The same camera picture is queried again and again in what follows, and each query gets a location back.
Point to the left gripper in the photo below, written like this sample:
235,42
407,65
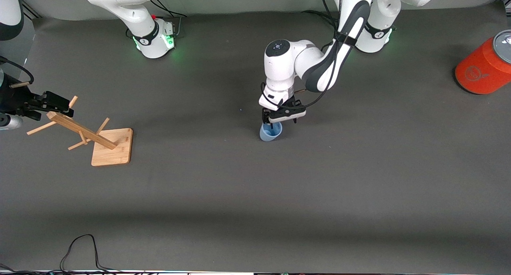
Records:
266,117

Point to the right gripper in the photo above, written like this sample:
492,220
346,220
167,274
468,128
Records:
15,100

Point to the light blue cup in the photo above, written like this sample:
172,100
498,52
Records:
270,137

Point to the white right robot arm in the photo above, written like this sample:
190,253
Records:
131,11

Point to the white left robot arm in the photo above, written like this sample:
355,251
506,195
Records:
279,67

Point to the wooden cup rack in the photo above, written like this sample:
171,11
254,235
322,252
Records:
113,151

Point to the orange cylindrical can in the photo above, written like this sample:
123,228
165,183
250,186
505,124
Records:
479,67

